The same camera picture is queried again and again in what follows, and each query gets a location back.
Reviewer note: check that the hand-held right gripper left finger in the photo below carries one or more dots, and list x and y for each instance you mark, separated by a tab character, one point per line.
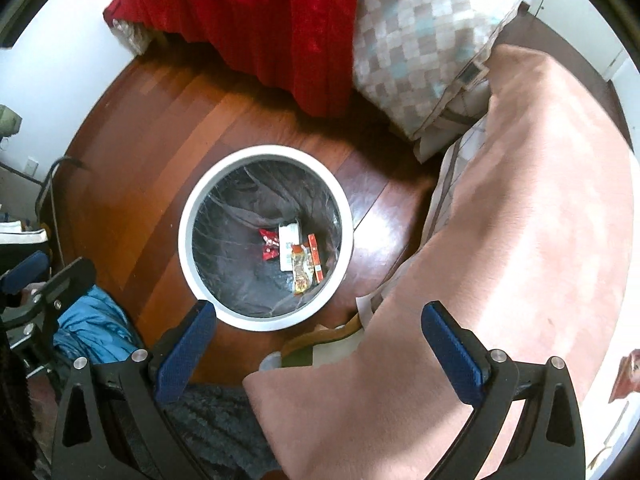
184	355

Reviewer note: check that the orange snack wrapper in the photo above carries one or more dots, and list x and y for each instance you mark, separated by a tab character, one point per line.
300	275

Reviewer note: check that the striped bed mattress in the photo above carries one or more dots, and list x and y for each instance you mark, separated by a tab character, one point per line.
450	125

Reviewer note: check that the pink fleece blanket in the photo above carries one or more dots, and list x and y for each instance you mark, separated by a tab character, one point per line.
500	260

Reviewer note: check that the blue shiny jacket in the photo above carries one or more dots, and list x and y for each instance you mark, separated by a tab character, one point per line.
95	325

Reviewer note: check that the beige green slipper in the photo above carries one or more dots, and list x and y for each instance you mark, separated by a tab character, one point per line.
305	347

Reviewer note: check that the red patterned packet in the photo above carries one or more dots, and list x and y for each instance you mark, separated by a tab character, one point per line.
626	375

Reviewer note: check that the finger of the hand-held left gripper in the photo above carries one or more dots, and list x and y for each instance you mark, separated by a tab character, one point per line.
70	277
22	271

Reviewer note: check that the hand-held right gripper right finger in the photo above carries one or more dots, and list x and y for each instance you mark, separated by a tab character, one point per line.
450	355

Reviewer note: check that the grey green bag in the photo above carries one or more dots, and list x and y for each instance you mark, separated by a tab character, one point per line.
9	121

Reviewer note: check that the red plush blanket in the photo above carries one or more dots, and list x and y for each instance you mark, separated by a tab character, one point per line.
260	15

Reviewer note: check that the orange red slim box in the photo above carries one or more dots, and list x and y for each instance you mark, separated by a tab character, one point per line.
314	259

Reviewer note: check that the white wall socket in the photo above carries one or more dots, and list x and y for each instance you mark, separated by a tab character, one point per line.
31	167

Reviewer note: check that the red crumpled wrapper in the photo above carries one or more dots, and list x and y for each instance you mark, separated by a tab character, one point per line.
268	246

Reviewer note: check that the white round trash bin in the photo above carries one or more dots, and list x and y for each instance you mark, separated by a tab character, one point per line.
200	260

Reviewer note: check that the dark grey knit cloth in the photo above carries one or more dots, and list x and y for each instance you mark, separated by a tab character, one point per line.
220	430

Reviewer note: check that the checkered grey pillow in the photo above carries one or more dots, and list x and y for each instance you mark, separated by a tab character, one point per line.
425	35

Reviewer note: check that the white flat carton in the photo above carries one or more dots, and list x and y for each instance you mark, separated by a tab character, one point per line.
288	245

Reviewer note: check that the dark fuzzy cloth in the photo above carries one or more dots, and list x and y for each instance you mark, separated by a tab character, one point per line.
12	420

